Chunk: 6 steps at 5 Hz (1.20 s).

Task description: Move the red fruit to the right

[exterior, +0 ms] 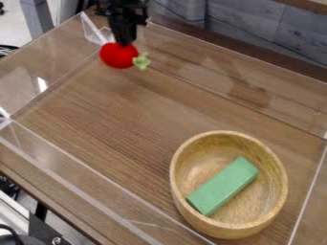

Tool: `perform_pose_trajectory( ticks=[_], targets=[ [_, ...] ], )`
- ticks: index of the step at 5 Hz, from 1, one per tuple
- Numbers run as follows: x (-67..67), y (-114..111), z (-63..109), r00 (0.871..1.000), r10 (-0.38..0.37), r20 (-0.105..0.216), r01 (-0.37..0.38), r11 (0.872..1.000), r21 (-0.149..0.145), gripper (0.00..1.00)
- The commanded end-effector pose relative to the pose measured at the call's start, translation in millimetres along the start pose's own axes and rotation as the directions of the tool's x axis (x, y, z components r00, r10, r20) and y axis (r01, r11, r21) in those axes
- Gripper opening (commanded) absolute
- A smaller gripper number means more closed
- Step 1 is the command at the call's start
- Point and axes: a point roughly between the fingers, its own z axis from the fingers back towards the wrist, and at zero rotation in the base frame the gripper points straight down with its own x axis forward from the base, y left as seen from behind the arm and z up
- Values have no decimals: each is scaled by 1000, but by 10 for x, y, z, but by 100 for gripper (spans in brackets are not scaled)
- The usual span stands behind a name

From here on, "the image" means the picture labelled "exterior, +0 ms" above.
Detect black cable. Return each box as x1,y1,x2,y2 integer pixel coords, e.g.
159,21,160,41
0,224,26,245

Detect oval wooden bowl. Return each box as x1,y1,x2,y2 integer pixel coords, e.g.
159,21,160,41
170,130,288,239

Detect black metal clamp bracket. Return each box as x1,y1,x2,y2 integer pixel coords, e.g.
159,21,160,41
28,213,74,245

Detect grey table leg post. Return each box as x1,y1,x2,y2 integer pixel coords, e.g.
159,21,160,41
19,0,55,39

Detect green rectangular block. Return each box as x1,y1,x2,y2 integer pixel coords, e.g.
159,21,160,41
186,157,259,216

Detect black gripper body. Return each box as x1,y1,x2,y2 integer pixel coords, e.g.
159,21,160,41
96,0,150,26

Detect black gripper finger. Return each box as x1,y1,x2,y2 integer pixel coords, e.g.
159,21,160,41
111,23,130,46
128,23,138,44

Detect clear acrylic tray walls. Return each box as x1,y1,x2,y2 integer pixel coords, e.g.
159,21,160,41
0,18,327,245

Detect red plush fruit green leaves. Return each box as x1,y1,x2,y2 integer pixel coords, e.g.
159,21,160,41
100,42,151,70

